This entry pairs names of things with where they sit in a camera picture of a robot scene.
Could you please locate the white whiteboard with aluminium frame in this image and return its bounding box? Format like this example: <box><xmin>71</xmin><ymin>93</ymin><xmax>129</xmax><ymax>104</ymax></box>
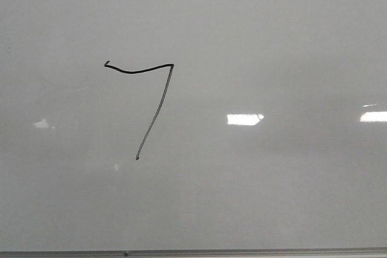
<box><xmin>1</xmin><ymin>0</ymin><xmax>386</xmax><ymax>251</ymax></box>

